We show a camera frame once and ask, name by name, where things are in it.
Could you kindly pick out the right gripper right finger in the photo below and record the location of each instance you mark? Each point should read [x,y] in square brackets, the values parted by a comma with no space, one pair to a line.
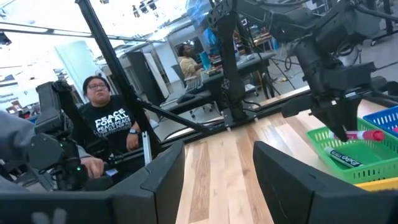
[311,193]

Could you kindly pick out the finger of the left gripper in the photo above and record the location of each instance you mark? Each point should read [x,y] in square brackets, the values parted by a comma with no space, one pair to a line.
[342,121]

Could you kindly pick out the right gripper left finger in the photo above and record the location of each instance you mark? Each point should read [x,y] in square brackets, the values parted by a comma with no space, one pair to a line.
[93,202]

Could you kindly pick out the pink-label marker red cap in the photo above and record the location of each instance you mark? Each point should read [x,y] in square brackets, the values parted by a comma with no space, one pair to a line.
[363,135]

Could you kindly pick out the navy blue white-label marker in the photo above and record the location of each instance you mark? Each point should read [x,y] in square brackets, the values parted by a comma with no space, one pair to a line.
[343,158]

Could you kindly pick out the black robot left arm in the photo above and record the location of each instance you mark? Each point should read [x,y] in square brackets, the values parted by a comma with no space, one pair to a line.
[230,62]

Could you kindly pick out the person's hand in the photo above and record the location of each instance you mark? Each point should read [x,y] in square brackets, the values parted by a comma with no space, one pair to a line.
[93,166]

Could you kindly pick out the blue plastic basket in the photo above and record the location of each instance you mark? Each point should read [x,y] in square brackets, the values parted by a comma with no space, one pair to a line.
[385,119]

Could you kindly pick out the green plastic basket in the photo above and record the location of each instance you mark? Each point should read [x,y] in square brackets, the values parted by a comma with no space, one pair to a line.
[373,161]

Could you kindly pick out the yellow plastic basket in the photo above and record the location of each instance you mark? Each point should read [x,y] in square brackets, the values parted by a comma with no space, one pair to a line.
[379,184]

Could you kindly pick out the silver aluminium bar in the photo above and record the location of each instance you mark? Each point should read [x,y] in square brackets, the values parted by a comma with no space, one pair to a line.
[146,146]

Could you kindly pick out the person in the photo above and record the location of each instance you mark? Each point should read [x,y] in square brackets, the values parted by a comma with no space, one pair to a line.
[105,124]
[188,63]

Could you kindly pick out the black desk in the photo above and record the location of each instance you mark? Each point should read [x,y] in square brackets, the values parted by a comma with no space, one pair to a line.
[242,62]

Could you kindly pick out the grey office chair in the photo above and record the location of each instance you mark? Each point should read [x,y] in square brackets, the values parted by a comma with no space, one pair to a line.
[182,73]

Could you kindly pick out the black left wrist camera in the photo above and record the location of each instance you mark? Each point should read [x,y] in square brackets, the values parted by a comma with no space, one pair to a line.
[348,76]

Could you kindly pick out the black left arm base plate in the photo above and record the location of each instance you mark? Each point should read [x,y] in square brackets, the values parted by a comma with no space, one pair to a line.
[239,119]

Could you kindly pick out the black aluminium table frame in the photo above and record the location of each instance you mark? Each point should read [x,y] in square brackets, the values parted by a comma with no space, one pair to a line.
[102,46]

